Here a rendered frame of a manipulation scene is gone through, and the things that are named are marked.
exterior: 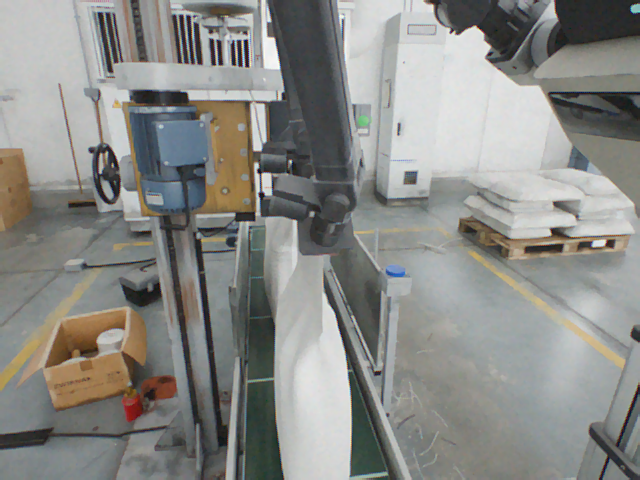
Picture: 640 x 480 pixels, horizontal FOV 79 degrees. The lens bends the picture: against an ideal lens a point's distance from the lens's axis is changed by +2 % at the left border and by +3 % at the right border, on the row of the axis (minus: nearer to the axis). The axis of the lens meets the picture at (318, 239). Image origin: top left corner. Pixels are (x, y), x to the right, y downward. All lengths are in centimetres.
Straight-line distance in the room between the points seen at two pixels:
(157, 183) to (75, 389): 140
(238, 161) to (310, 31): 77
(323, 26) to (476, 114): 558
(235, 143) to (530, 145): 566
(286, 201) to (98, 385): 172
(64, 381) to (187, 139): 151
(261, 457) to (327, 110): 104
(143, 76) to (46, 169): 493
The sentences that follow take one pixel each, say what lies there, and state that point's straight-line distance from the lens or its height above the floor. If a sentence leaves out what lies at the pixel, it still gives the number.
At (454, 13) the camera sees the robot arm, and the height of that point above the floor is 149.
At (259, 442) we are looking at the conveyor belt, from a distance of 132.
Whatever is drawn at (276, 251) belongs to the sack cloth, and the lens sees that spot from 150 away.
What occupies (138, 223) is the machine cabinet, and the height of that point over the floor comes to 13.
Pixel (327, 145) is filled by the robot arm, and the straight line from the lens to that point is 48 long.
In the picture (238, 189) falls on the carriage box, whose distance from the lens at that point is 116.
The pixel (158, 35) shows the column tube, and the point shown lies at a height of 150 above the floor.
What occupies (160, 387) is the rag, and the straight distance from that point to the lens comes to 212.
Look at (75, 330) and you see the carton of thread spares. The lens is 250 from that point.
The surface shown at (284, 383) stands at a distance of 92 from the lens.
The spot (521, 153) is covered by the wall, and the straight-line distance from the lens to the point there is 642.
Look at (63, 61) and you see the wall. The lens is 557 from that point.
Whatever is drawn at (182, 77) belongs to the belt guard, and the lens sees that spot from 94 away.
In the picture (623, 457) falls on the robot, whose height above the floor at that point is 69.
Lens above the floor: 136
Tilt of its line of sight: 21 degrees down
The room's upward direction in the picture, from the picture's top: straight up
